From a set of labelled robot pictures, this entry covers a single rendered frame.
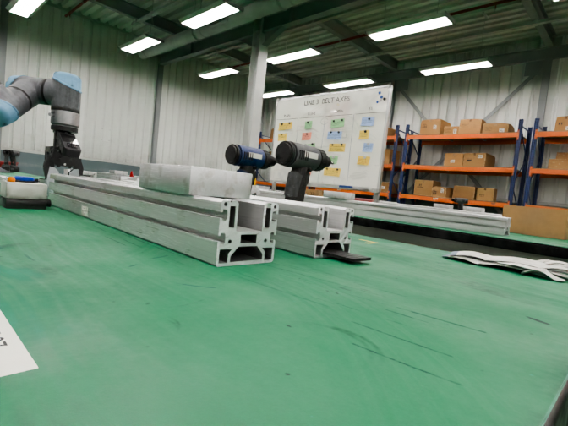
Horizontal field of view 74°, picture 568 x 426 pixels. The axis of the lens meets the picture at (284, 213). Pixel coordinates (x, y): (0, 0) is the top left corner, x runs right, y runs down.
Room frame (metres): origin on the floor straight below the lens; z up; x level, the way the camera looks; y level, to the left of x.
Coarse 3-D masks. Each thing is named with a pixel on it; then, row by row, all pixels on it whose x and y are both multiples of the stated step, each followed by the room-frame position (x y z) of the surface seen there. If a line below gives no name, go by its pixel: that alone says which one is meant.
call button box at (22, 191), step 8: (0, 184) 0.89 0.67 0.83; (8, 184) 0.84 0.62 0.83; (16, 184) 0.85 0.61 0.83; (24, 184) 0.86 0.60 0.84; (32, 184) 0.87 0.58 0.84; (40, 184) 0.88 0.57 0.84; (0, 192) 0.88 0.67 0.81; (8, 192) 0.84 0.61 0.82; (16, 192) 0.85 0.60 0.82; (24, 192) 0.86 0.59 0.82; (32, 192) 0.87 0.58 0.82; (40, 192) 0.88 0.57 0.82; (0, 200) 0.88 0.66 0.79; (8, 200) 0.84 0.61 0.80; (16, 200) 0.85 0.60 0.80; (24, 200) 0.86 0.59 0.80; (32, 200) 0.87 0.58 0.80; (40, 200) 0.88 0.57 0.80; (48, 200) 0.92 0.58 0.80; (8, 208) 0.84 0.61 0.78; (16, 208) 0.85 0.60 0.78; (24, 208) 0.86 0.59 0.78; (32, 208) 0.87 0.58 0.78; (40, 208) 0.88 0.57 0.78
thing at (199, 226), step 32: (64, 192) 0.93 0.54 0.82; (96, 192) 0.77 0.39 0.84; (128, 192) 0.66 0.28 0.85; (160, 192) 0.58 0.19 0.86; (128, 224) 0.66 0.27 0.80; (160, 224) 0.60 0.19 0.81; (192, 224) 0.51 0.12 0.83; (224, 224) 0.47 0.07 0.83; (256, 224) 0.53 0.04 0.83; (192, 256) 0.51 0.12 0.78; (224, 256) 0.49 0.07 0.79; (256, 256) 0.53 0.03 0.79
